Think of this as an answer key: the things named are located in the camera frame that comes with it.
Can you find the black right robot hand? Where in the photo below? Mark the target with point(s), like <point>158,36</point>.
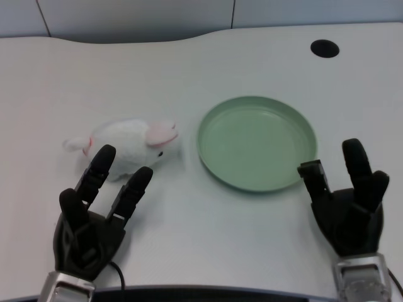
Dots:
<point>352,220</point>

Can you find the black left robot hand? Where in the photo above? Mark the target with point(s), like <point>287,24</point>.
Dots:
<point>82,235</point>

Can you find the white rabbit plush doll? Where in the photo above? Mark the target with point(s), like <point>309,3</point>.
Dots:
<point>132,148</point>

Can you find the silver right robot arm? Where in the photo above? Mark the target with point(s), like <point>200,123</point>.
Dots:
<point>362,278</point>

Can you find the green round plate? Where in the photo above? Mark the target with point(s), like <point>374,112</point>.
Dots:
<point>256,144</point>

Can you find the dark robot torso edge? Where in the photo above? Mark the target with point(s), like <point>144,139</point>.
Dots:
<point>217,293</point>

